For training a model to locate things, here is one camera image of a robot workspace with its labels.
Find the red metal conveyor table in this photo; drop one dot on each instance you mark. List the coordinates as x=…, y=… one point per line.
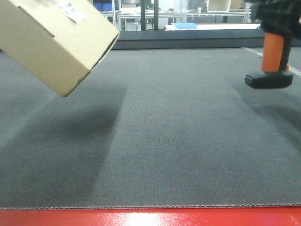
x=275, y=216

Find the brown cardboard package box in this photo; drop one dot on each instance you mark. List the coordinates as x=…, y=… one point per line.
x=55, y=49

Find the white shipping label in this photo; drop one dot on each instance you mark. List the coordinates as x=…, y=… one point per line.
x=68, y=9

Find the orange black barcode scanner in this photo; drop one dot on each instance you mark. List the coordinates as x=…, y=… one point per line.
x=274, y=72

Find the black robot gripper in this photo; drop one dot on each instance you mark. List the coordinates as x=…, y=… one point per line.
x=281, y=17

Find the blue tray on table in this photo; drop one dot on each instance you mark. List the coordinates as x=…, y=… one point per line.
x=186, y=26

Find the blue storage bins background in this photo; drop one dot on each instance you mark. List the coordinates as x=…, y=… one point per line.
x=103, y=6

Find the white background workbench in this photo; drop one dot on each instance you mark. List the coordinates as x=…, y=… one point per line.
x=131, y=21

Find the dark grey conveyor belt mat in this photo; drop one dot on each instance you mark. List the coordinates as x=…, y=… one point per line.
x=151, y=128

